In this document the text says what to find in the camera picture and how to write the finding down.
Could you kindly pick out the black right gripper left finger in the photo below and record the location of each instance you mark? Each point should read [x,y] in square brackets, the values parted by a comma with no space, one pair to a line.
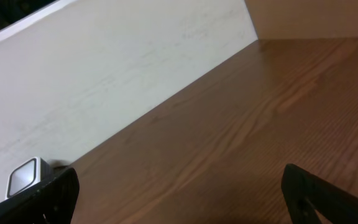
[52,200]

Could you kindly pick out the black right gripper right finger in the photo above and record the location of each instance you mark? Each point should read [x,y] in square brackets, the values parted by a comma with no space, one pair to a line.
[306,195]

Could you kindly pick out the white barcode scanner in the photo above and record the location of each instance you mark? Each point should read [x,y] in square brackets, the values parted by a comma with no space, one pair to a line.
[26,175]

